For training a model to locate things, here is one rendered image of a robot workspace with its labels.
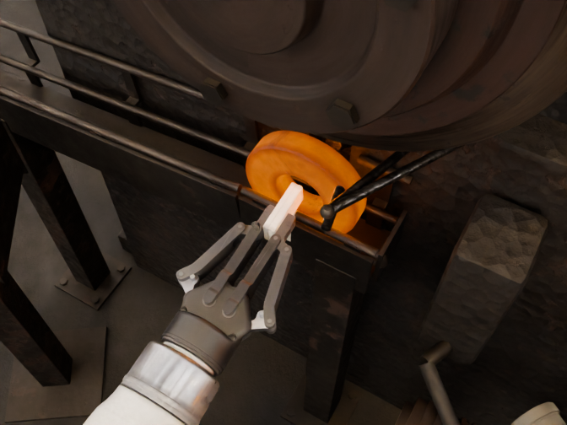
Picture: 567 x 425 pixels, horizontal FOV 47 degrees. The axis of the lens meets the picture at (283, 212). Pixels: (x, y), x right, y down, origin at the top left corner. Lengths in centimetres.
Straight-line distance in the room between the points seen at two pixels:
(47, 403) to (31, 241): 43
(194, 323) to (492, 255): 32
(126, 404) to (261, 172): 32
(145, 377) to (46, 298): 99
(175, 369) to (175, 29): 32
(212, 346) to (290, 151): 23
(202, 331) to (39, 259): 106
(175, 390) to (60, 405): 87
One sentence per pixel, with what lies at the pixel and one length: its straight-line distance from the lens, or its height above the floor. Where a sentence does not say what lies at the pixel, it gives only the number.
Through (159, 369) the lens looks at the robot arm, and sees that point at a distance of 67.
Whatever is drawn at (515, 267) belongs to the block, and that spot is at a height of 80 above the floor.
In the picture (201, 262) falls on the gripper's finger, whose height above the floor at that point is 75.
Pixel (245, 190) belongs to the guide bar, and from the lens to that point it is 83.
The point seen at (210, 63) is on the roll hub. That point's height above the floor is 102.
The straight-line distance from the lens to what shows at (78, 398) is 151.
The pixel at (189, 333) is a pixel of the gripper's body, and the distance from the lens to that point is 68.
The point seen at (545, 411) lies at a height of 69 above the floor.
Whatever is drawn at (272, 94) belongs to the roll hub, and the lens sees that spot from 52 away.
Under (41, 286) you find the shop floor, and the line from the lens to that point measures 166.
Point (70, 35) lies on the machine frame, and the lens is 103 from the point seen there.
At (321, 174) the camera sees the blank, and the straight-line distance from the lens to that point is 74.
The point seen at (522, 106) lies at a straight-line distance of 54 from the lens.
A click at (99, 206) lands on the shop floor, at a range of 175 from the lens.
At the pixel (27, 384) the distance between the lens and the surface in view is 156.
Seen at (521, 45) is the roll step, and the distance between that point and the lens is 48.
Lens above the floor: 139
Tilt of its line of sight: 56 degrees down
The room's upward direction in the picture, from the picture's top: straight up
